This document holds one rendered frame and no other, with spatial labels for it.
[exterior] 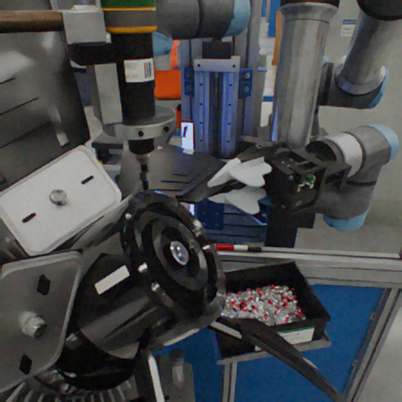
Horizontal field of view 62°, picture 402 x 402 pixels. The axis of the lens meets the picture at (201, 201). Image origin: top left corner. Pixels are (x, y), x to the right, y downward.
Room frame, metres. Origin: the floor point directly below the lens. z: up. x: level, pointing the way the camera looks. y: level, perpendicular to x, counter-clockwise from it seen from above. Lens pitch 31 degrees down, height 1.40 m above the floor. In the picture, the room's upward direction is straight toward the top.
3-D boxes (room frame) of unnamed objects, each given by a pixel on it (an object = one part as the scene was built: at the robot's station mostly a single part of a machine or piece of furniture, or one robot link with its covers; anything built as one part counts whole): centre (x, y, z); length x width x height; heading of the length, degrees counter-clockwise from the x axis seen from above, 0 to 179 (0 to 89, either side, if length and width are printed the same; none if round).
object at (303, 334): (0.49, -0.13, 0.85); 0.22 x 0.17 x 0.07; 101
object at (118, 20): (0.31, 0.06, 1.39); 0.04 x 0.04 x 0.01
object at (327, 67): (0.98, -0.29, 1.20); 0.13 x 0.12 x 0.14; 71
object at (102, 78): (0.30, 0.07, 1.34); 0.09 x 0.07 x 0.10; 120
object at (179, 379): (0.27, 0.03, 0.96); 0.02 x 0.02 x 0.06
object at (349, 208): (0.55, -0.26, 1.08); 0.11 x 0.08 x 0.11; 71
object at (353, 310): (0.66, -0.07, 0.45); 0.82 x 0.02 x 0.66; 85
